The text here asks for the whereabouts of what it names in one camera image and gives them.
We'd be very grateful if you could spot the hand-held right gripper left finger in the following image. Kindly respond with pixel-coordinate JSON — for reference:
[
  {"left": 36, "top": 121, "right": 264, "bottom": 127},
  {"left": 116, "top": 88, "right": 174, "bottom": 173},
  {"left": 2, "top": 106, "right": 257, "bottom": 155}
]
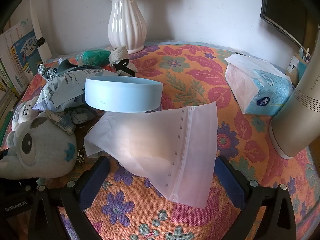
[{"left": 27, "top": 156, "right": 111, "bottom": 240}]

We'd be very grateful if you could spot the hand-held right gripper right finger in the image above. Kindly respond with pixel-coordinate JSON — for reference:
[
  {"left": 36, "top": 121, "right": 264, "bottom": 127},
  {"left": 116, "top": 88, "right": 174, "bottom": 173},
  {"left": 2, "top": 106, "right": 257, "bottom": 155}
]
[{"left": 214, "top": 156, "right": 297, "bottom": 240}]

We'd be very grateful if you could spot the grey white plush toy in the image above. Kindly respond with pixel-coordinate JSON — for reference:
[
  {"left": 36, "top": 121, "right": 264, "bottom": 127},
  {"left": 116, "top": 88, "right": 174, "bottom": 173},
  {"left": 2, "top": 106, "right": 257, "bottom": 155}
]
[{"left": 0, "top": 101, "right": 77, "bottom": 179}]

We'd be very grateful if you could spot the blue plaid fabric bow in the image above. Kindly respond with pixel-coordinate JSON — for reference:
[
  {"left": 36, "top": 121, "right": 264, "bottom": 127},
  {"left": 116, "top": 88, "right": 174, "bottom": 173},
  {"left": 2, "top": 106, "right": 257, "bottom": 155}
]
[{"left": 46, "top": 107, "right": 97, "bottom": 135}]

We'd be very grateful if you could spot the translucent zip bag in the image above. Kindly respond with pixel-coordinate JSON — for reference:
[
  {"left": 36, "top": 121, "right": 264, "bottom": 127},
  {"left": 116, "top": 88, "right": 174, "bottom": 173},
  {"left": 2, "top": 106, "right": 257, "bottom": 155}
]
[{"left": 84, "top": 102, "right": 218, "bottom": 209}]

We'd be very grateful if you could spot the light blue round basin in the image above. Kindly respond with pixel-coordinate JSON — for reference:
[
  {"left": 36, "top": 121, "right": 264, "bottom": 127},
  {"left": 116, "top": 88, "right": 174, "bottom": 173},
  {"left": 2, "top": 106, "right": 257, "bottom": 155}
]
[{"left": 84, "top": 76, "right": 163, "bottom": 113}]

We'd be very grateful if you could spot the grey blue printed mailing bag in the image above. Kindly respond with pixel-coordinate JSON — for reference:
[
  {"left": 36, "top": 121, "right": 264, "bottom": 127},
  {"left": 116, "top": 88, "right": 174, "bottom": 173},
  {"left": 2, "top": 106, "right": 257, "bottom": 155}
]
[{"left": 34, "top": 69, "right": 118, "bottom": 113}]

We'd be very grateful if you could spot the beige cylinder appliance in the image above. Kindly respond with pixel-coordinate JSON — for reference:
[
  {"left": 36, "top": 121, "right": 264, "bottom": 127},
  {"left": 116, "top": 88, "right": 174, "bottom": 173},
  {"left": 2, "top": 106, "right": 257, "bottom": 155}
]
[{"left": 269, "top": 52, "right": 320, "bottom": 160}]

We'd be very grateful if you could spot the blue tissue pack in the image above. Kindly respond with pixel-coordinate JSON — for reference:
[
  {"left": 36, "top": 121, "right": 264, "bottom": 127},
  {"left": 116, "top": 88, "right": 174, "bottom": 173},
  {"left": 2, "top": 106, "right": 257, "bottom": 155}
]
[{"left": 224, "top": 54, "right": 295, "bottom": 117}]

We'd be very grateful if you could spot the floral orange tablecloth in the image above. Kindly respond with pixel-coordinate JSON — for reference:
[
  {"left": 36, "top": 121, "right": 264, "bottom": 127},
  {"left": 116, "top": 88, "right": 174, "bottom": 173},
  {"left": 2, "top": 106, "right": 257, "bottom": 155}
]
[{"left": 0, "top": 40, "right": 320, "bottom": 240}]

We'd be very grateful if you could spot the stack of books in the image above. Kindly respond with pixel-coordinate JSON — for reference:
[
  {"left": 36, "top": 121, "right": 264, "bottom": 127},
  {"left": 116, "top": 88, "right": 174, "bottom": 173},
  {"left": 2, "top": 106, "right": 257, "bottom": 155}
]
[{"left": 0, "top": 62, "right": 24, "bottom": 137}]

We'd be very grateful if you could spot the blue grey rolled cloth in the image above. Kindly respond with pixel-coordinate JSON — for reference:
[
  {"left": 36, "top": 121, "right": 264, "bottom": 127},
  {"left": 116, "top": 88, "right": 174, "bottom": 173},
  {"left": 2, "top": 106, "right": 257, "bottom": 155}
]
[{"left": 56, "top": 58, "right": 95, "bottom": 75}]

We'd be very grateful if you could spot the green fabric bundle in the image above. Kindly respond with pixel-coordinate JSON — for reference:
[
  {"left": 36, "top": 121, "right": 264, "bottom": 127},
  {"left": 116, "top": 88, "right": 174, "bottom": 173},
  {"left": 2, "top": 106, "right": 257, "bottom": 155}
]
[{"left": 76, "top": 50, "right": 112, "bottom": 65}]

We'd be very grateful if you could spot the beige cloth roll black ribbon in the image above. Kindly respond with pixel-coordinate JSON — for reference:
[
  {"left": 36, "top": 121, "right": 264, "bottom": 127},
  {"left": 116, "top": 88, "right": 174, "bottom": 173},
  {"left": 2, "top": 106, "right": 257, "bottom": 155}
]
[{"left": 109, "top": 45, "right": 137, "bottom": 77}]

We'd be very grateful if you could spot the desk organizer box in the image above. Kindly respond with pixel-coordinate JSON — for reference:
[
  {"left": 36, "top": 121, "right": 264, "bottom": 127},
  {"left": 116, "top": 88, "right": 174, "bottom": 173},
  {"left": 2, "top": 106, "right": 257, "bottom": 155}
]
[{"left": 290, "top": 46, "right": 313, "bottom": 80}]

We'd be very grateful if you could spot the blue cover book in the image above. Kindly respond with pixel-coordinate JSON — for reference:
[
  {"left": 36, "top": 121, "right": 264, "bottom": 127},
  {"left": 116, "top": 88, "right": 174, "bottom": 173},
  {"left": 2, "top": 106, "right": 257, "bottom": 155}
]
[{"left": 0, "top": 21, "right": 44, "bottom": 93}]

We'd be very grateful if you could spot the white paper box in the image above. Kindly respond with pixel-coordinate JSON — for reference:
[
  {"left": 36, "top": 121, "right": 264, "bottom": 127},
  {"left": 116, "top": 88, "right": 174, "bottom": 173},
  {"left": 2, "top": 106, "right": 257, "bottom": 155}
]
[{"left": 30, "top": 0, "right": 52, "bottom": 63}]

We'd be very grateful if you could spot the white ribbed ceramic vase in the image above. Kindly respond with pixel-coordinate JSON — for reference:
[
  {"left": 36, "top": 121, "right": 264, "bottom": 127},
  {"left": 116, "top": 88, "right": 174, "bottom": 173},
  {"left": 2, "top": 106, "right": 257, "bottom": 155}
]
[{"left": 107, "top": 0, "right": 147, "bottom": 54}]

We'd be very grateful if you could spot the metal keychain clasp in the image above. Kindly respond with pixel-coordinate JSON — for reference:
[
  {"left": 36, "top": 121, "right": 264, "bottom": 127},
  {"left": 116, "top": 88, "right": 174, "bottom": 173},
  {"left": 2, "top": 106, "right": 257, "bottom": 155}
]
[{"left": 76, "top": 127, "right": 94, "bottom": 164}]

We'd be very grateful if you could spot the gingham drawstring pouch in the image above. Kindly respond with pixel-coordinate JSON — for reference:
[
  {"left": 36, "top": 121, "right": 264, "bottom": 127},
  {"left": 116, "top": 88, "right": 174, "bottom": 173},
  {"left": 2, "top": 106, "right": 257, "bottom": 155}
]
[{"left": 37, "top": 64, "right": 59, "bottom": 81}]

